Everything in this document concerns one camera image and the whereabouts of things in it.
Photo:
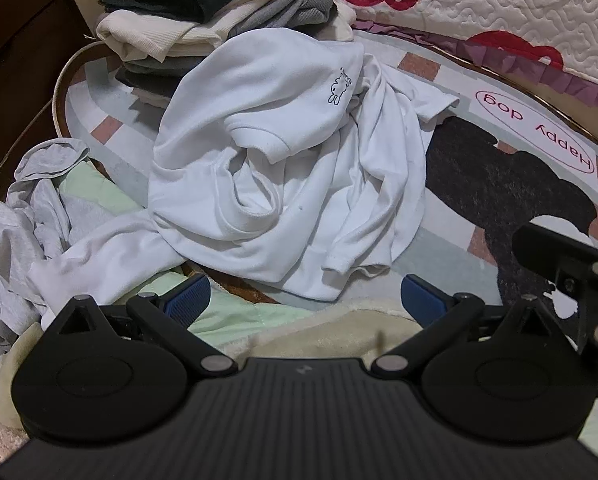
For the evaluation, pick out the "striped dog print rug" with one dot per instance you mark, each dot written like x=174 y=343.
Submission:
x=479 y=170

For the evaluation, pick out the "light grey garment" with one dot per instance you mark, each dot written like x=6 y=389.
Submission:
x=14 y=240

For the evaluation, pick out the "white sweatshirt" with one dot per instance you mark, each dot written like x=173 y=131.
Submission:
x=279 y=185

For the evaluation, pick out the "cream bear print quilt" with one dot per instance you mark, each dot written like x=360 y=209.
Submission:
x=504 y=5

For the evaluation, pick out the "dark wooden cabinet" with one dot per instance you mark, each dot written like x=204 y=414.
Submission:
x=14 y=25

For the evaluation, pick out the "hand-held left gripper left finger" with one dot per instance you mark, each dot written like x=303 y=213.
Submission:
x=191 y=297

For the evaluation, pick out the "light green blanket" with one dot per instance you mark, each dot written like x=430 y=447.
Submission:
x=259 y=317

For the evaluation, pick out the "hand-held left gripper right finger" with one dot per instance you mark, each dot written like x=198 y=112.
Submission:
x=419 y=297

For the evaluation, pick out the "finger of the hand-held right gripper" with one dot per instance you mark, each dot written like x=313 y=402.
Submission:
x=579 y=255

